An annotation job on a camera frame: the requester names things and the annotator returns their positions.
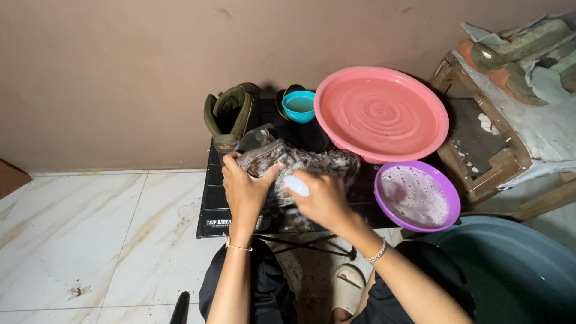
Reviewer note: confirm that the person's right hand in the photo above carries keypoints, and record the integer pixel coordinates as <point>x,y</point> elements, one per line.
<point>325,200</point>

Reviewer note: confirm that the person's left hand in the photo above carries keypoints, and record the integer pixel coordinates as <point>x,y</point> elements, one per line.
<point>244,189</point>

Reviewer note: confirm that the white scrub brush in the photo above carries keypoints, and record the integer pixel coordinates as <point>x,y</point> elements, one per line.
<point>295,185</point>

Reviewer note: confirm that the soapy brown boot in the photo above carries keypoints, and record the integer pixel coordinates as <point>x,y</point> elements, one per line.
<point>301,164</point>

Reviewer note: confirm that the black folding table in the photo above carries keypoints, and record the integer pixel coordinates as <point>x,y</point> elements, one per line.
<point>216,202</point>

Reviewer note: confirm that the olive green boot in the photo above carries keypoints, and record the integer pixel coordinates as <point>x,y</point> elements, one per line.
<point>231,116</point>

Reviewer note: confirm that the purple bowl of soapy water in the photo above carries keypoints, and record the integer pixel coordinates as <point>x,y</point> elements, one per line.
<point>416,196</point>

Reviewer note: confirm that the cream slipper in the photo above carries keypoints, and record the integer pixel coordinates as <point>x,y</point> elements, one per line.
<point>346,290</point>

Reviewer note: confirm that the blue plastic bowl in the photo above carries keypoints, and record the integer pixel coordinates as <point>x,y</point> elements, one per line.
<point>299,106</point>

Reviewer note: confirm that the person's black trousers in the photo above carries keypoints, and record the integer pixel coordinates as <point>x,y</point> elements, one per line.
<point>261,288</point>

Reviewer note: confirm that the pink plastic basin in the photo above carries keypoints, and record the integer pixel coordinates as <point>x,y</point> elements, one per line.
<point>381,113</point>

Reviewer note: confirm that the dark grey water tub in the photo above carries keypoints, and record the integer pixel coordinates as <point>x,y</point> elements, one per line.
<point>513,274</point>

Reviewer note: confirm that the wooden bench with clutter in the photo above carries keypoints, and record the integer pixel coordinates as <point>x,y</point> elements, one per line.
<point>508,112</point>

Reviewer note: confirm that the brown wooden board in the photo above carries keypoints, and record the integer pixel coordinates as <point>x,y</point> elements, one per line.
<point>11,177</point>

